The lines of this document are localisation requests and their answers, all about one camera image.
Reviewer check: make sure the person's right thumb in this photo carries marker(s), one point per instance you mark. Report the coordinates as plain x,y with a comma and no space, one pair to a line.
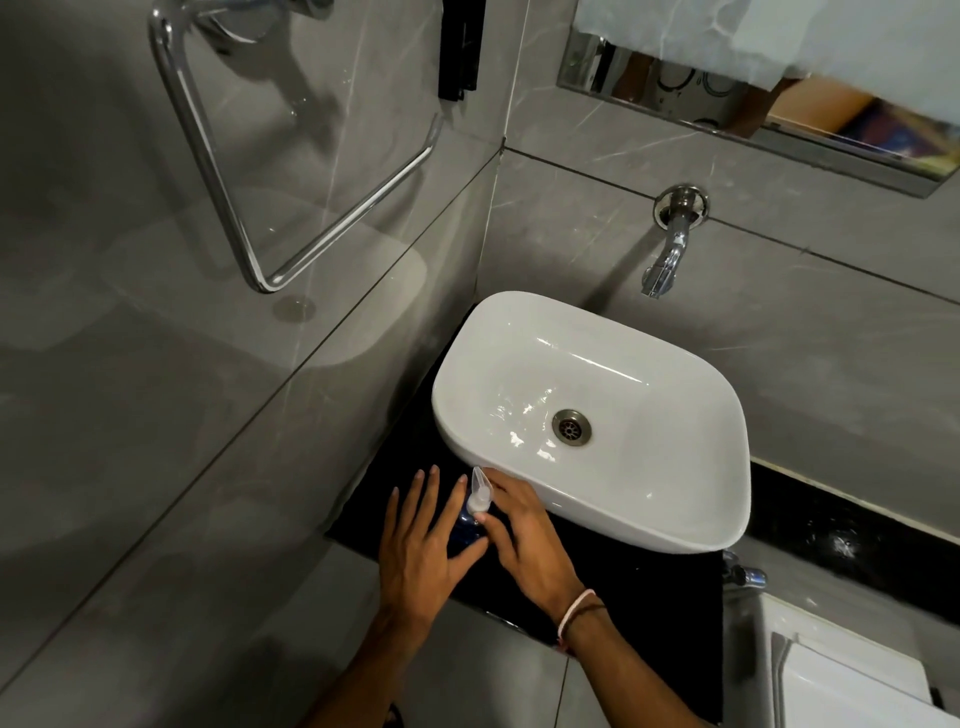
499,540

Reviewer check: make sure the person's left little finger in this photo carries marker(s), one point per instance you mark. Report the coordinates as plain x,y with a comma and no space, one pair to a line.
394,517

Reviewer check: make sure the chrome sink drain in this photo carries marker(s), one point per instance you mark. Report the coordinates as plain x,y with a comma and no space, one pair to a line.
571,426

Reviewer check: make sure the person's right forearm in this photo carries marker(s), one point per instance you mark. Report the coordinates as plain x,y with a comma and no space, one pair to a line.
637,675

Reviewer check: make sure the person's left hand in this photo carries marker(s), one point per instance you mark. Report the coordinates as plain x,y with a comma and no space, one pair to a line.
420,562

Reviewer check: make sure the person's right hand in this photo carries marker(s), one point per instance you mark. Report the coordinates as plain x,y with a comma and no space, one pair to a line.
536,551

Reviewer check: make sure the blue pump soap bottle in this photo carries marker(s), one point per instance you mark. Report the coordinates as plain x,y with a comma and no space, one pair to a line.
475,499

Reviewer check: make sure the chrome wall faucet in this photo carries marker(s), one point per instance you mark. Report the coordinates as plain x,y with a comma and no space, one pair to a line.
671,247

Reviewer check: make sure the person's left thumb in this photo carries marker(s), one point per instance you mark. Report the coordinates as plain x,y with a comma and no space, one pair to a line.
469,553

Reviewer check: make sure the steel-framed wall mirror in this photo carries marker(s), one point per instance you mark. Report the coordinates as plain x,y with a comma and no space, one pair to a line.
750,82

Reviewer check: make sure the person's left forearm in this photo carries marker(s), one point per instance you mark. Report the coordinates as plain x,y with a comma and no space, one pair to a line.
367,671

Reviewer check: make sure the white ceramic sink basin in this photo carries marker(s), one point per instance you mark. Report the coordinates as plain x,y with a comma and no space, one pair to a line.
660,450

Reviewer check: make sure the white toilet cistern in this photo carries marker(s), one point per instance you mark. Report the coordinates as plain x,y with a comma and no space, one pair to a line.
847,667

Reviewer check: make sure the black wall-mounted holder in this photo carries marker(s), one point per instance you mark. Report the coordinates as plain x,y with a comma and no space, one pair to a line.
457,45

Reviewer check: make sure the chrome angle valve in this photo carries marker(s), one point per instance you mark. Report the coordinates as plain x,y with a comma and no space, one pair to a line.
744,574

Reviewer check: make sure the person's left middle finger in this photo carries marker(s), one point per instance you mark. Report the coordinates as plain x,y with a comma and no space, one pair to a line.
433,502

